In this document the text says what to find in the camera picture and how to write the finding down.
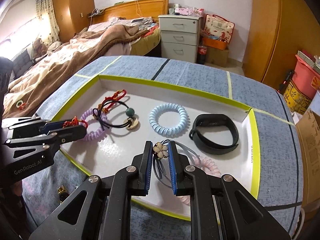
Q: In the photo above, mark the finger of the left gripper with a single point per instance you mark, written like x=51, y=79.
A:
x=57, y=126
x=59, y=136

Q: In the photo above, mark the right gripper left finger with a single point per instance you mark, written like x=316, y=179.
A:
x=116, y=192

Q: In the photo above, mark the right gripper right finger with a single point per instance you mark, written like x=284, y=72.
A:
x=204, y=191

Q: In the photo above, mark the red gold tassel charm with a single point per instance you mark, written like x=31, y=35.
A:
x=75, y=122

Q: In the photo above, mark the black fitness band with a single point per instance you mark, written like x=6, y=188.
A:
x=214, y=134

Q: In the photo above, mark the red knot charm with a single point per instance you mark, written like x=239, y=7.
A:
x=114, y=98

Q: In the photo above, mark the green cardboard tray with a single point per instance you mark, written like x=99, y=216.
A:
x=157, y=112

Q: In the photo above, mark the brown blanket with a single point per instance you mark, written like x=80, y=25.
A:
x=26, y=93

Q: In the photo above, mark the blue patterned tablecloth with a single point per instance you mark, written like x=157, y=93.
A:
x=281, y=181

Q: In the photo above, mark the patterned curtain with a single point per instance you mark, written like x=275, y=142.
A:
x=49, y=29

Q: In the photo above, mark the cola bottle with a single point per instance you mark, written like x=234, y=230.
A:
x=201, y=54

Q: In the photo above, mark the brown cardboard box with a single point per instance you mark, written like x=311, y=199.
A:
x=217, y=57

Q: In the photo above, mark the wooden corner wardrobe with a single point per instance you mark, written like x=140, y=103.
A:
x=71, y=16

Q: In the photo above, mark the open cardboard box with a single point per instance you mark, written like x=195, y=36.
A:
x=308, y=134

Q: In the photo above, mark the yellow patterned box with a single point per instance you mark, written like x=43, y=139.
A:
x=295, y=99

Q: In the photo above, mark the orange box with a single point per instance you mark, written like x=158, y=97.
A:
x=217, y=44

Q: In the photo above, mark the grey drawer cabinet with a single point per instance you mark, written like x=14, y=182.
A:
x=179, y=37

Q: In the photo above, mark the red patterned gift bag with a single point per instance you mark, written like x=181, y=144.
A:
x=219, y=27

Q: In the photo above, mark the pink plastic bin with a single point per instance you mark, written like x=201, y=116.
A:
x=305, y=78

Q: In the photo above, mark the wooden bed headboard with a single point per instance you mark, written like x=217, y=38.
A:
x=134, y=9

